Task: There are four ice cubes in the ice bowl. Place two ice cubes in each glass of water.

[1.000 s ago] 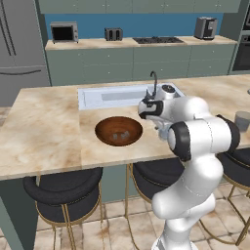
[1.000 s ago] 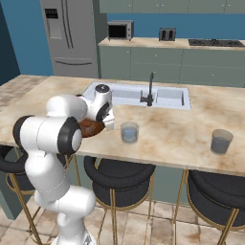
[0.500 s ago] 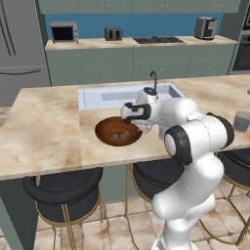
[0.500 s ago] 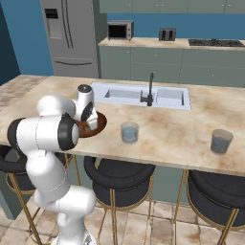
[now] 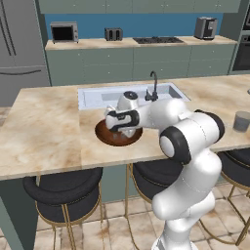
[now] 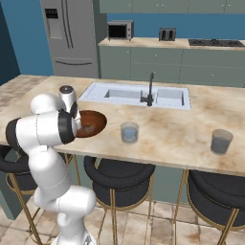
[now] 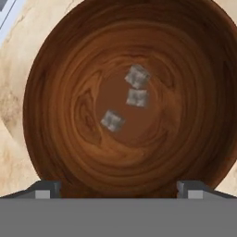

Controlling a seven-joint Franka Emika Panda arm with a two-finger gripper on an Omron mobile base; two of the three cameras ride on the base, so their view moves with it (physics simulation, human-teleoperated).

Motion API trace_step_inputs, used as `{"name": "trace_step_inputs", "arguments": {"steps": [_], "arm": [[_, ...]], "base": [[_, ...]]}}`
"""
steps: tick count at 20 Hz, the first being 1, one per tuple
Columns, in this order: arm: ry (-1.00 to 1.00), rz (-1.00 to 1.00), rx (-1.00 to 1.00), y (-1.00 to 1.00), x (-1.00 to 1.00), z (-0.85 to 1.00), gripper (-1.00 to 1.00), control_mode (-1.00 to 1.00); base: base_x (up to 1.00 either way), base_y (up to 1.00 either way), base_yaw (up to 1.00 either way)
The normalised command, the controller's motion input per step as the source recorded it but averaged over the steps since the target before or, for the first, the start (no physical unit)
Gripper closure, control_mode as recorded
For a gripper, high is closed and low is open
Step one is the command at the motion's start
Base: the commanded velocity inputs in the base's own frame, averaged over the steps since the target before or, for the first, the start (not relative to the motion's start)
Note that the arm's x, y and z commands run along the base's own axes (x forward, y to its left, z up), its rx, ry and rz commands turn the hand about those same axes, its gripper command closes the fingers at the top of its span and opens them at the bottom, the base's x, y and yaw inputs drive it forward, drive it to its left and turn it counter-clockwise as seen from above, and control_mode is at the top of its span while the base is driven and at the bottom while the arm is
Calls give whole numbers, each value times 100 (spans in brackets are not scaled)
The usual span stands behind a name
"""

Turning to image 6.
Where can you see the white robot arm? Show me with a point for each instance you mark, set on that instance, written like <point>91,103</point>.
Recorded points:
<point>48,159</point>

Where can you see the silver toaster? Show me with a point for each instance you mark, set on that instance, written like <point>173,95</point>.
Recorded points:
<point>167,34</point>

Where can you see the grey-green base cupboards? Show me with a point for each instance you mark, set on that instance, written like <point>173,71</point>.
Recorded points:
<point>172,65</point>

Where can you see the clear glass of water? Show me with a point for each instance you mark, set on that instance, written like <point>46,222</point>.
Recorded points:
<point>129,132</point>
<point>221,142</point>

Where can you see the black gas hob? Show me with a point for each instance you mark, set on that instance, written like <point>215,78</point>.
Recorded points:
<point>215,42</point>

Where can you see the brown wooden ice bowl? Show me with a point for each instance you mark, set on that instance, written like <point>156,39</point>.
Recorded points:
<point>92,122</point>

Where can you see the grey-green wall cupboards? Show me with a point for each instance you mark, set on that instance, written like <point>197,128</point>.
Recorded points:
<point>172,6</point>

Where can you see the silver microwave oven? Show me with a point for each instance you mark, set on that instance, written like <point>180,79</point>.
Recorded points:
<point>120,30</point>

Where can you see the stainless steel fridge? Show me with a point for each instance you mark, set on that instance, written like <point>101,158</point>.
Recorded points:
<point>71,36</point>

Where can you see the white double sink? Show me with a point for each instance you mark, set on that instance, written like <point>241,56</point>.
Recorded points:
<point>134,94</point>

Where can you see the black stool with gold legs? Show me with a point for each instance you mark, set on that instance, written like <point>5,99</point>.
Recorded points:
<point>19,166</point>
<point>119,182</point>
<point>215,197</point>

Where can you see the black sink tap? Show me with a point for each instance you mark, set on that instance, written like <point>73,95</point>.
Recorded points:
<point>149,92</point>

